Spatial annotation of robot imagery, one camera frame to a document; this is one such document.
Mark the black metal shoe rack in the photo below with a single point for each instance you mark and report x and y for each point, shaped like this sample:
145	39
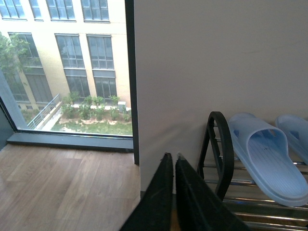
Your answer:
226	175

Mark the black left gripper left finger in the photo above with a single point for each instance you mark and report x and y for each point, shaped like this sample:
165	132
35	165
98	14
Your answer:
153	213

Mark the light blue slide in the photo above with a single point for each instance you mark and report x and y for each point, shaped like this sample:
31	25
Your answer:
296	131
263	150

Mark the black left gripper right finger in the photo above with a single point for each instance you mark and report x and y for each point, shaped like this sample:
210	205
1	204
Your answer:
199	209

